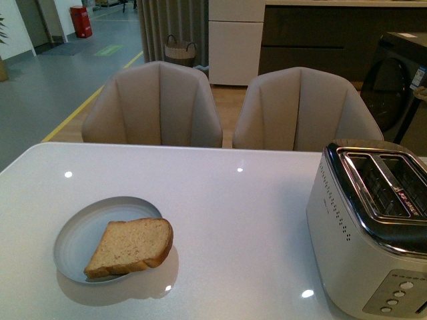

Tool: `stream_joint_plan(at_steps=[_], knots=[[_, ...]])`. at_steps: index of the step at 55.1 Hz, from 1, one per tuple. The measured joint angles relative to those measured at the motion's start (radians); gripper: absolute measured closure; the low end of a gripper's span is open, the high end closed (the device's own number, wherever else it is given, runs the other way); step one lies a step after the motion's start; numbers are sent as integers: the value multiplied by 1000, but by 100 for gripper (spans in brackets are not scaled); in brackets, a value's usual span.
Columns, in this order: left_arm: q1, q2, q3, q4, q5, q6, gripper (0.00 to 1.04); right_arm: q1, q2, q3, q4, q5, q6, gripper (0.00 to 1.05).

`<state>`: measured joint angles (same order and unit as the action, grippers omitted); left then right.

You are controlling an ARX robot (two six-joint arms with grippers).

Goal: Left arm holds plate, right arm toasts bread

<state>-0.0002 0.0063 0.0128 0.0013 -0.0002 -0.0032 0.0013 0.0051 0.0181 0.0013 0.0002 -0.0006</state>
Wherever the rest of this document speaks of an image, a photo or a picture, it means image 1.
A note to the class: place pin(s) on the dark kitchen counter cabinet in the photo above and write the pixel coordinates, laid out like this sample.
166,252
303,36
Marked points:
339,39

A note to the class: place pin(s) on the beige chair on left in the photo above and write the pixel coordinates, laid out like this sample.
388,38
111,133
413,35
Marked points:
156,103

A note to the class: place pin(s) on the round grey plate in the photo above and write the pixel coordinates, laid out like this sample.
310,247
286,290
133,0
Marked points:
79,237

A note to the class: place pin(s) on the beige chair on right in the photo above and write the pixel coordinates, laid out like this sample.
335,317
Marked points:
302,109

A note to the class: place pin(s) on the beige chair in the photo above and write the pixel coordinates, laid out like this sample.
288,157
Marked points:
156,103
302,109

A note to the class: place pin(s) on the woven basket with handles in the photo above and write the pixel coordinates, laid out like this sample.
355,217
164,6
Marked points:
179,52

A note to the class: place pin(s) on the black washing machine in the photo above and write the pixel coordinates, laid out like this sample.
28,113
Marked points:
398,68

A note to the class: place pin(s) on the white and chrome toaster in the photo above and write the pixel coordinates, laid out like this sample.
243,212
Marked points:
367,221

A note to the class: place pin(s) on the red box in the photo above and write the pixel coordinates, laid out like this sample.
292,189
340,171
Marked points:
81,22

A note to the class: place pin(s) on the slice of brown bread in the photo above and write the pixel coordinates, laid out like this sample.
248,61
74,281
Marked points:
131,246

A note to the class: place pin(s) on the beige pleated curtain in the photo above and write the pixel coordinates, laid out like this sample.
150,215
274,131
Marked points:
185,20

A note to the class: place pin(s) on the white cabinet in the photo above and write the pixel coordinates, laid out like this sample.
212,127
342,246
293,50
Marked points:
235,35

